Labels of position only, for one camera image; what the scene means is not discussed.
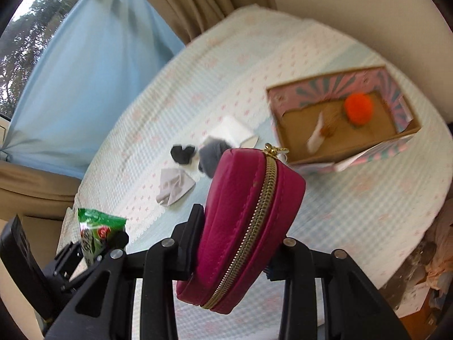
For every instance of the light grey microfibre cloth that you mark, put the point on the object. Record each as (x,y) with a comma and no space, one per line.
(174,184)

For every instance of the grey fluffy earmuffs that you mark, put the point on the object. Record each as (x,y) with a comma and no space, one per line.
(210,155)

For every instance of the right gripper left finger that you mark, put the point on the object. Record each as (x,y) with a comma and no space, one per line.
(103,306)

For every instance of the orange fluffy plush toy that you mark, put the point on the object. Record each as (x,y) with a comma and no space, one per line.
(359,109)

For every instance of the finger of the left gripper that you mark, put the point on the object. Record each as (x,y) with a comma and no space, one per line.
(118,240)

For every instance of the light blue curtain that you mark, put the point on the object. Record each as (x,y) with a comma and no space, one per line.
(100,59)

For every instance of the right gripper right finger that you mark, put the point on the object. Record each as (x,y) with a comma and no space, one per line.
(353,307)

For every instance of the brown curly plush toy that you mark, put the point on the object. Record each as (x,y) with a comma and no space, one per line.
(328,120)

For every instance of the magenta zipper pouch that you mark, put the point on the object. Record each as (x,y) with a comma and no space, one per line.
(252,202)

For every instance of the pink patterned cardboard box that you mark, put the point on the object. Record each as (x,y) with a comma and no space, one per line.
(295,107)

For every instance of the clutter pile beside bed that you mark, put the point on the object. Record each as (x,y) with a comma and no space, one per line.
(425,275)

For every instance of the green snack packet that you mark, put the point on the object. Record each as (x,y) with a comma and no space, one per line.
(96,228)

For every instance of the black scrunchie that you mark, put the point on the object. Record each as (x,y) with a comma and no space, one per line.
(182,155)

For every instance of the beige curtain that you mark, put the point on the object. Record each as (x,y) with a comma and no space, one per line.
(42,194)

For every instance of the white folded cloth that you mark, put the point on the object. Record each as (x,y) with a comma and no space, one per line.
(233,132)

